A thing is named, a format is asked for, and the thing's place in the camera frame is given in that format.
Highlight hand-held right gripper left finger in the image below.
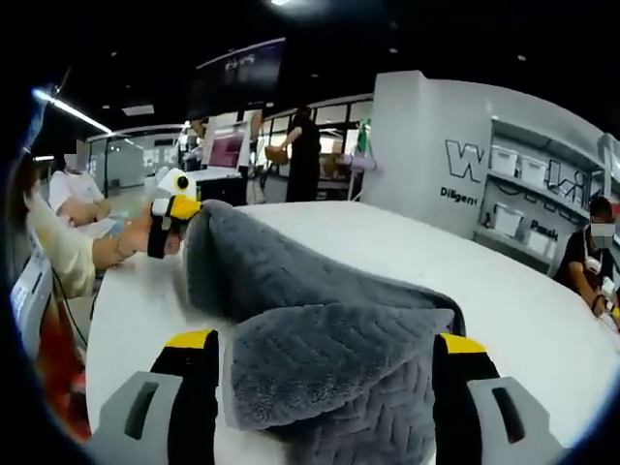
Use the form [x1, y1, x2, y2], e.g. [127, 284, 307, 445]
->
[89, 328, 220, 465]

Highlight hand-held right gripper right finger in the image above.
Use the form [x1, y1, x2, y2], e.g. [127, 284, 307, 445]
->
[432, 332, 566, 465]

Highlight grey plush towel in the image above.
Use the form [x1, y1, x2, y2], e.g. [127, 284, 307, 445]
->
[182, 198, 469, 465]

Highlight person's left hand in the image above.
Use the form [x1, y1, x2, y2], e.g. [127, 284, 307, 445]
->
[120, 215, 189, 264]

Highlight pink display monitor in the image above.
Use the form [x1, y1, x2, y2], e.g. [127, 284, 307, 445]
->
[206, 134, 247, 170]

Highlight person's red clothing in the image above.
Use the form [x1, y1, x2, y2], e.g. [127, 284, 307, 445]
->
[37, 309, 93, 442]

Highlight white table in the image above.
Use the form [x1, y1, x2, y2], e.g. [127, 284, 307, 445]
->
[84, 201, 614, 465]

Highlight ceiling light bar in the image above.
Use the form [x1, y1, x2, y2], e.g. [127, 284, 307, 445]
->
[31, 86, 115, 136]

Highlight black hanging screen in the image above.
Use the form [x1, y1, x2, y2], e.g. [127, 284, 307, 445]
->
[187, 37, 288, 121]

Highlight person's upper body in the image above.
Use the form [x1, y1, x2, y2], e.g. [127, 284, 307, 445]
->
[7, 154, 49, 253]

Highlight white chest device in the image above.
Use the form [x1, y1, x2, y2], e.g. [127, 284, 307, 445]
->
[9, 246, 55, 359]

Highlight lilac cylinder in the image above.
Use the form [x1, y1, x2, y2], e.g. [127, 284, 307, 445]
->
[338, 153, 385, 176]

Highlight green hanging item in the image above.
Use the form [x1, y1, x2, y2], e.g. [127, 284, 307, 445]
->
[356, 119, 373, 157]

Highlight group of white storage bins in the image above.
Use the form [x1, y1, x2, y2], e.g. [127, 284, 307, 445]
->
[491, 147, 563, 258]

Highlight grey metal storage shelf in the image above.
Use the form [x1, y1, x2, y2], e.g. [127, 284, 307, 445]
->
[474, 115, 620, 272]

